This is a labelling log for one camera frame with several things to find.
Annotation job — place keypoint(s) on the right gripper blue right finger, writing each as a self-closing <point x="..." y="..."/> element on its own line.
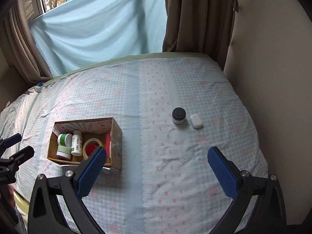
<point x="268" y="213"/>

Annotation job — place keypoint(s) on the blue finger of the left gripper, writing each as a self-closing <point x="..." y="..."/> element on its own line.
<point x="21" y="157"/>
<point x="9" y="142"/>

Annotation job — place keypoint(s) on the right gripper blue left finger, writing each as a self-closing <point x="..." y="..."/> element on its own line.
<point x="45" y="214"/>

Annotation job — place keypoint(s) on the white lid jar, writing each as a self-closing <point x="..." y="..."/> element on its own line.
<point x="63" y="152"/>

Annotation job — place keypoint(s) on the white pill bottle green label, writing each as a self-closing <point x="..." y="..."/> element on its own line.
<point x="76" y="145"/>

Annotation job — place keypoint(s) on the yellow tape roll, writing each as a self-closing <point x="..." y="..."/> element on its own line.
<point x="90" y="141"/>

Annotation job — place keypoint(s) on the red cosmetic box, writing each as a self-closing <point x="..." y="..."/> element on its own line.
<point x="108" y="146"/>

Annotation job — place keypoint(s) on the white earbuds case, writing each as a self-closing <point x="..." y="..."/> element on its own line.
<point x="196" y="121"/>

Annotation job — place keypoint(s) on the black lid cream jar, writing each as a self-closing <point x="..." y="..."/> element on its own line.
<point x="178" y="115"/>

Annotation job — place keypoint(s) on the red lid silver jar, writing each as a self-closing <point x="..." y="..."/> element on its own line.
<point x="90" y="148"/>

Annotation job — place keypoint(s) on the person's left hand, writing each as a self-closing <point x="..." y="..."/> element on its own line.
<point x="9" y="194"/>

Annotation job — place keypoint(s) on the open cardboard box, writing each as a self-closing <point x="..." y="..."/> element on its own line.
<point x="91" y="128"/>

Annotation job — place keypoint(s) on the left brown curtain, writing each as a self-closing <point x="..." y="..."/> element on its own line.
<point x="19" y="47"/>

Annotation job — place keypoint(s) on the brown curtain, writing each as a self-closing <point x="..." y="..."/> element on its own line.
<point x="200" y="26"/>
<point x="19" y="47"/>

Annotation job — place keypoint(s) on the patterned bed sheet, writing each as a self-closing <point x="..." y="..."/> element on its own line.
<point x="166" y="184"/>

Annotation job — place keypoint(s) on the light blue hanging cloth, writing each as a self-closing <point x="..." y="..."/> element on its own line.
<point x="80" y="33"/>

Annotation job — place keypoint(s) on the right brown curtain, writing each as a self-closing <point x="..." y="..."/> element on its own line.
<point x="200" y="26"/>

